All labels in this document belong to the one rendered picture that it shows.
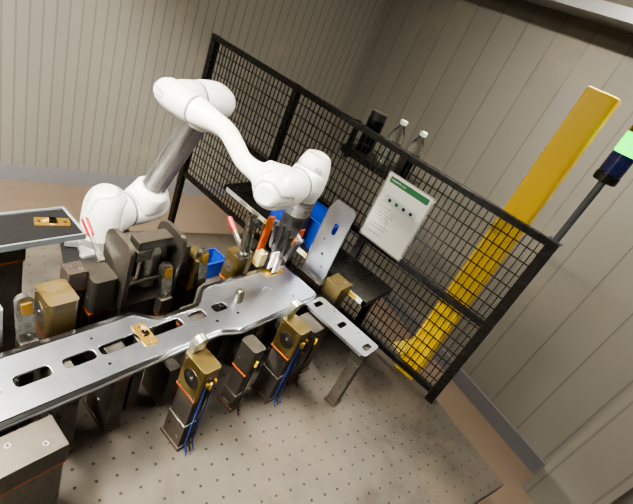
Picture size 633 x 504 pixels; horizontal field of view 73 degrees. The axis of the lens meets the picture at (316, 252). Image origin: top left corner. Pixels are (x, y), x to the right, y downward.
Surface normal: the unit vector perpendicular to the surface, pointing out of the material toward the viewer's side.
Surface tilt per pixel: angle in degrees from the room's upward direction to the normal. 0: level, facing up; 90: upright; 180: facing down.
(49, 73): 90
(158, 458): 0
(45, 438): 0
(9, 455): 0
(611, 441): 90
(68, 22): 90
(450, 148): 90
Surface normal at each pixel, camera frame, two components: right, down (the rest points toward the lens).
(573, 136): -0.61, 0.19
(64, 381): 0.37, -0.79
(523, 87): -0.79, 0.00
